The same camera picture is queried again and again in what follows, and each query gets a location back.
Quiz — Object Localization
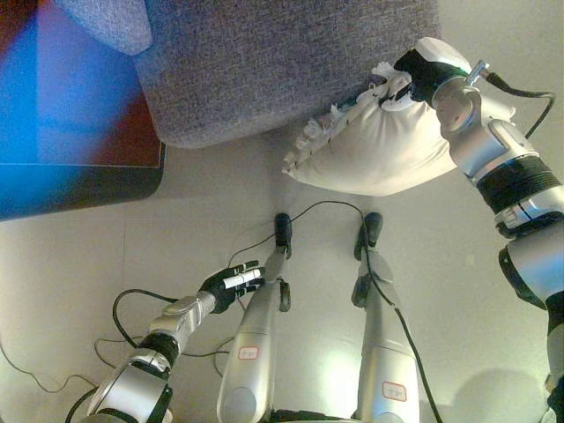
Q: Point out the black robot foot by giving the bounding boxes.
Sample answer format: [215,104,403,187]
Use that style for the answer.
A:
[354,211,383,261]
[273,212,293,259]

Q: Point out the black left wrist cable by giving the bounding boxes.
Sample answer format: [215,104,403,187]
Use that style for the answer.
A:
[113,288,177,349]

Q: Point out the thin black floor cable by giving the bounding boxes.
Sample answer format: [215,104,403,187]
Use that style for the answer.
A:
[227,200,367,270]
[0,337,230,393]

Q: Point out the grey fabric tub armchair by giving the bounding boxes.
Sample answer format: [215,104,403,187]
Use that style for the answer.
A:
[52,0,444,150]

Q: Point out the white fringed throw pillow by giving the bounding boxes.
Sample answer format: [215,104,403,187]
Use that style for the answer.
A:
[281,61,517,197]

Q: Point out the thick black leg cable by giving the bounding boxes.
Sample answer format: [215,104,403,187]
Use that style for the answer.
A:
[363,219,444,423]

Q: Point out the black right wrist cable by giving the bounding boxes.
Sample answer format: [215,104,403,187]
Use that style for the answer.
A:
[484,70,557,137]

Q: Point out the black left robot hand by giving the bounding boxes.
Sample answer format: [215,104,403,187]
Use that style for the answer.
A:
[197,260,266,315]

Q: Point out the glossy dark low platform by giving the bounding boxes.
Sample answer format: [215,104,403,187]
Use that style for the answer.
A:
[0,0,167,221]

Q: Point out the silver right robot leg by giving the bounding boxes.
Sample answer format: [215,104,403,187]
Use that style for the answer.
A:
[351,246,422,423]

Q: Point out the black left robot foot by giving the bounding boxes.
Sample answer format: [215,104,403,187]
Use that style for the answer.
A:
[273,212,293,259]

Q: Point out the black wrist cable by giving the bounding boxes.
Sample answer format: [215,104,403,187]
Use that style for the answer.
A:
[484,70,557,137]
[113,288,177,349]

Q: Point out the black right robot foot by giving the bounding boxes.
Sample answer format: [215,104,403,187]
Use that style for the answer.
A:
[354,211,383,261]

